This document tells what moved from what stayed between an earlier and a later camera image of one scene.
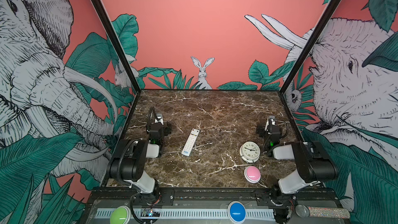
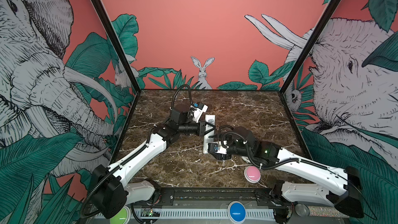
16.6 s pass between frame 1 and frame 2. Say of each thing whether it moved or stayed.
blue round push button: stayed
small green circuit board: stayed
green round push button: stayed
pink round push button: stayed
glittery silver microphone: stayed
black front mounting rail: stayed
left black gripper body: moved
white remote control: moved
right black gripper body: moved
